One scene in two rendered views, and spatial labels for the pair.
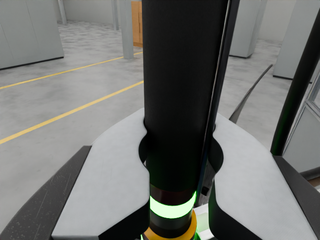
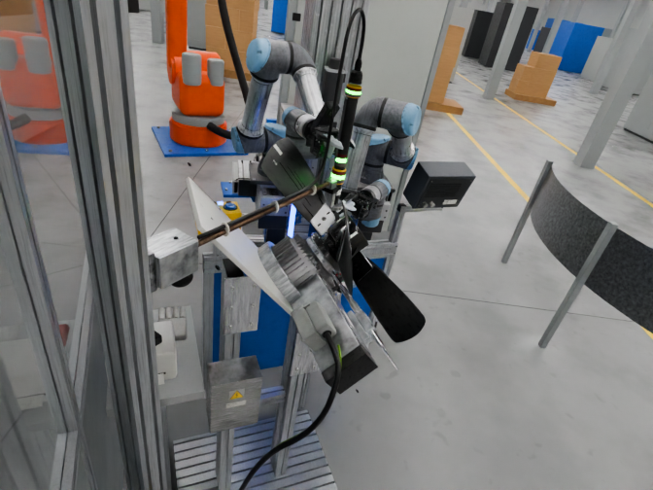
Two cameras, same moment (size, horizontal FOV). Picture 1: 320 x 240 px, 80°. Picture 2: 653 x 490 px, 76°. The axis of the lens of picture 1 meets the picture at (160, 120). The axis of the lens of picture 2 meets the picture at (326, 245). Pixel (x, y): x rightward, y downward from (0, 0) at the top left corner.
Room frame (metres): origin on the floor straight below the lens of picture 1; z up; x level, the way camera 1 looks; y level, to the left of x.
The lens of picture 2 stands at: (1.02, -0.76, 1.84)
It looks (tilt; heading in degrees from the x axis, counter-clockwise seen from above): 31 degrees down; 141
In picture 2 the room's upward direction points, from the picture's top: 10 degrees clockwise
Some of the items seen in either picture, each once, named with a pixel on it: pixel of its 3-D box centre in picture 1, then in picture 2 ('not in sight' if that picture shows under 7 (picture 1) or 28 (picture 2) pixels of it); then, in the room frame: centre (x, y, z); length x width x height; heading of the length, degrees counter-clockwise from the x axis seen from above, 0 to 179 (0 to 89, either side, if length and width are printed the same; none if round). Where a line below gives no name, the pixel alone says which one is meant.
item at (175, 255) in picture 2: not in sight; (165, 259); (0.33, -0.59, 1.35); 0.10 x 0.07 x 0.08; 112
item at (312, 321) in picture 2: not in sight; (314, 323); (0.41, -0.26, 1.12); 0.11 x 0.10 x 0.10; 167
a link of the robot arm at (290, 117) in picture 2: not in sight; (297, 121); (-0.19, 0.00, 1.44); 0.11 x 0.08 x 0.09; 177
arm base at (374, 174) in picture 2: not in sight; (370, 169); (-0.46, 0.65, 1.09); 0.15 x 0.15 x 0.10
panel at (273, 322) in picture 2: not in sight; (297, 317); (-0.24, 0.17, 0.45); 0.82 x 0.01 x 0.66; 77
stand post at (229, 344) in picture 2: not in sight; (226, 402); (0.15, -0.36, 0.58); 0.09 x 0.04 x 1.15; 167
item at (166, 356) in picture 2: not in sight; (142, 357); (0.15, -0.62, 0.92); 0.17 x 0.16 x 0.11; 77
